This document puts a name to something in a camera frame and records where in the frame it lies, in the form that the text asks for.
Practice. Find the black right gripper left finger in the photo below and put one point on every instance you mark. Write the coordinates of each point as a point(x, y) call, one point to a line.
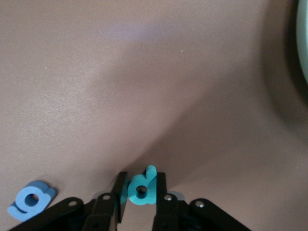
point(101, 211)

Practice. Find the teal foam letter p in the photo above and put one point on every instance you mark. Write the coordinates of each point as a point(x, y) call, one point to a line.
point(149, 192)

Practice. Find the light green plate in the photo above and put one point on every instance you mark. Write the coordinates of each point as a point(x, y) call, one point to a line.
point(303, 36)

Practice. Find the blue foam letter g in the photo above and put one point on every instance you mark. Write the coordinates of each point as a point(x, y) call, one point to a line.
point(20, 204)

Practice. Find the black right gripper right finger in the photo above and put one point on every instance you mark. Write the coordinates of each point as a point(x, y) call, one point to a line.
point(173, 216)

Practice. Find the brown table cover sheet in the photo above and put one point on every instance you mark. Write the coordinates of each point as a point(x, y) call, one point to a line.
point(96, 72)

